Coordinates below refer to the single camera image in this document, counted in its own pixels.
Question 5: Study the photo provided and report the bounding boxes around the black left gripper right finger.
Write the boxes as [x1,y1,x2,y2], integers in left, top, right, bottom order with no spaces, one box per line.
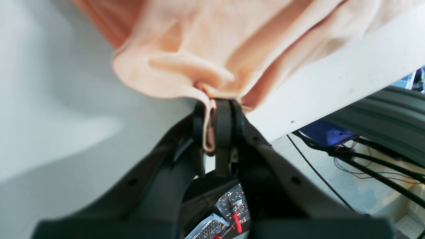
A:
[214,99,395,239]

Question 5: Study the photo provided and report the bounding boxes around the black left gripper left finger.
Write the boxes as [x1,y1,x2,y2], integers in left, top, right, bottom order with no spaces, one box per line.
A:
[32,102,205,239]

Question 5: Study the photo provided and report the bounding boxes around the peach T-shirt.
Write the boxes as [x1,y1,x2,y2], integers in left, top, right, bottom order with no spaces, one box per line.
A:
[71,0,425,153]

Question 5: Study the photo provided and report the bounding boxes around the red handled screwdriver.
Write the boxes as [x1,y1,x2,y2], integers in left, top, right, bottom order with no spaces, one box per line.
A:
[230,203,242,234]

